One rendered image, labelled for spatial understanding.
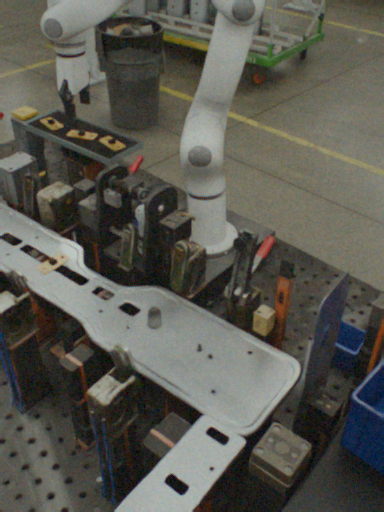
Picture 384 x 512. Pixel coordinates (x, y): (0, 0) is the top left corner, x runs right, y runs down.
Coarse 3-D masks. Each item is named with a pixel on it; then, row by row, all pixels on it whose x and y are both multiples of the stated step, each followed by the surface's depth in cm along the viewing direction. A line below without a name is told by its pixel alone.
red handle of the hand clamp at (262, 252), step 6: (264, 240) 125; (270, 240) 124; (264, 246) 124; (270, 246) 124; (258, 252) 124; (264, 252) 124; (258, 258) 124; (264, 258) 124; (258, 264) 124; (252, 270) 123; (252, 276) 124; (240, 288) 122; (234, 294) 122
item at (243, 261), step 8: (240, 232) 115; (248, 232) 115; (240, 240) 112; (248, 240) 115; (256, 240) 115; (240, 248) 113; (248, 248) 115; (240, 256) 119; (248, 256) 116; (240, 264) 119; (248, 264) 117; (232, 272) 120; (240, 272) 120; (248, 272) 118; (232, 280) 121; (240, 280) 121; (248, 280) 120; (232, 288) 122; (232, 296) 124; (240, 296) 121; (240, 304) 122
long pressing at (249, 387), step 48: (0, 240) 148; (48, 240) 148; (48, 288) 133; (96, 288) 134; (144, 288) 133; (96, 336) 121; (144, 336) 121; (192, 336) 121; (240, 336) 121; (192, 384) 111; (240, 384) 111; (288, 384) 111; (240, 432) 103
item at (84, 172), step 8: (64, 152) 165; (72, 152) 163; (72, 160) 165; (80, 160) 162; (88, 160) 162; (96, 160) 165; (72, 168) 168; (80, 168) 165; (88, 168) 164; (96, 168) 167; (104, 168) 170; (72, 176) 170; (80, 176) 167; (88, 176) 165; (96, 176) 168; (72, 184) 172; (80, 224) 181; (80, 232) 183; (80, 240) 185
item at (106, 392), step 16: (96, 384) 105; (112, 384) 105; (128, 384) 106; (96, 400) 103; (112, 400) 103; (128, 400) 108; (96, 416) 106; (112, 416) 105; (128, 416) 111; (96, 432) 109; (112, 432) 108; (128, 432) 114; (112, 448) 113; (128, 448) 117; (112, 464) 117; (128, 464) 119; (112, 480) 117; (128, 480) 123; (112, 496) 121
